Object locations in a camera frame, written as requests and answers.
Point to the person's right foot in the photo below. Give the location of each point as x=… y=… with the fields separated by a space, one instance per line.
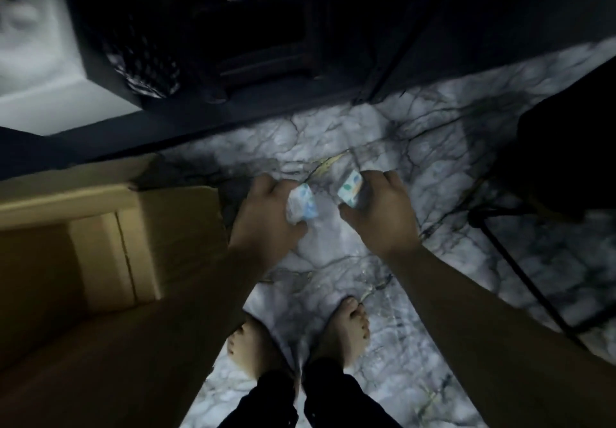
x=344 y=331

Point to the person's left forearm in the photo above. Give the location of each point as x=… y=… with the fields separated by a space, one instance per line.
x=168 y=355

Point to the black mesh basket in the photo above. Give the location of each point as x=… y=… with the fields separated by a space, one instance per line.
x=149 y=78

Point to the black metal shelving rack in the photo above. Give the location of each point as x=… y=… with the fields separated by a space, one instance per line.
x=457 y=33

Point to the person's left foot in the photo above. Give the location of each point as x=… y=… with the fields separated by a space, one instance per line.
x=252 y=350

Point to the person's foot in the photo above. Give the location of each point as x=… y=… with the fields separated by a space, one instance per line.
x=344 y=331
x=252 y=350

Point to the person's left hand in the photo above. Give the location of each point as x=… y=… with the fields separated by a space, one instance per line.
x=262 y=230

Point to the person's right hand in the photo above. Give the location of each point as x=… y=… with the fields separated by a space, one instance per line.
x=390 y=220

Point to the small blue white tissue packet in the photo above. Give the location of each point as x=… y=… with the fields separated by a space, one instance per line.
x=349 y=187
x=303 y=206

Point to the person's right forearm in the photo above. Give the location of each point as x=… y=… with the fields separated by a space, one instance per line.
x=505 y=355

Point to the person's black trousers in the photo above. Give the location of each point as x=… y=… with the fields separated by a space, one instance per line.
x=332 y=399

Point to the white box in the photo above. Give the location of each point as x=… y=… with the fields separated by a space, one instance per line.
x=38 y=81

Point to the brown cardboard box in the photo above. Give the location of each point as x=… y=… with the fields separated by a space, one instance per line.
x=144 y=230

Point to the dark grey folding chair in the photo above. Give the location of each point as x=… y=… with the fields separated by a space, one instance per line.
x=524 y=283

